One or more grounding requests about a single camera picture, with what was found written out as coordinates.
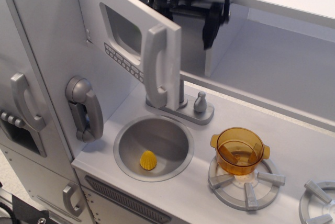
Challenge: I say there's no grey oven vent panel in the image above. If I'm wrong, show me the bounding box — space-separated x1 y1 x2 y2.
85 176 171 223

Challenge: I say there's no yellow toy corn piece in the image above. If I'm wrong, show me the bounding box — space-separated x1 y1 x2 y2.
140 150 157 171

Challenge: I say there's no silver stove burner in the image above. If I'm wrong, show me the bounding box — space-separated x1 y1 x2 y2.
299 180 334 223
208 159 286 211

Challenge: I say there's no round steel sink bowl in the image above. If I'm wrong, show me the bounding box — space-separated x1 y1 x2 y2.
113 115 194 182

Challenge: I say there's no silver toy telephone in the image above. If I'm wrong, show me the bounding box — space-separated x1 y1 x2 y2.
65 76 104 143

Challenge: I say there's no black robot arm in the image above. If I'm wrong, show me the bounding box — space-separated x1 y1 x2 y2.
148 0 230 50

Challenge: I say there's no silver left stove burner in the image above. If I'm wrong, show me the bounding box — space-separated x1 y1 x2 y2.
208 159 286 211

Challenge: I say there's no silver toy faucet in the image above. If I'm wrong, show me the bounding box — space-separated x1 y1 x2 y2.
157 80 215 126

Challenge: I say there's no silver upper fridge handle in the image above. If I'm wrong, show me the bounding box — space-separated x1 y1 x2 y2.
9 73 47 132

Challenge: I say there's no silver right stove burner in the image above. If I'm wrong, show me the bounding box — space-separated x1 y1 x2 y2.
299 180 334 223

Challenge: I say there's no silver microwave door handle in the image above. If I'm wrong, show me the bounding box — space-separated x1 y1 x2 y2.
141 25 167 108

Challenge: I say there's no grey toy microwave door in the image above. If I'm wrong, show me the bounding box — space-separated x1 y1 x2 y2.
79 0 182 109

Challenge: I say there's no grey ice dispenser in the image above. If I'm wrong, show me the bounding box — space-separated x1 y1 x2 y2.
1 109 47 158

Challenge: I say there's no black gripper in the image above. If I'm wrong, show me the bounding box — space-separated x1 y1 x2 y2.
148 0 230 50

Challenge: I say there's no silver fridge handle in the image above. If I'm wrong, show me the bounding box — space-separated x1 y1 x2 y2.
62 182 83 217
9 73 47 132

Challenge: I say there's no green toy inside microwave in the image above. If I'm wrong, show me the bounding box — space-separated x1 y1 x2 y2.
133 25 140 32

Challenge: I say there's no orange transparent toy pot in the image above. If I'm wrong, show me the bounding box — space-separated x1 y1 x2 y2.
210 127 271 176

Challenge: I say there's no silver lower fridge handle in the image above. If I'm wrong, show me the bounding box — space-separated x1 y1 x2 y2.
62 182 83 217

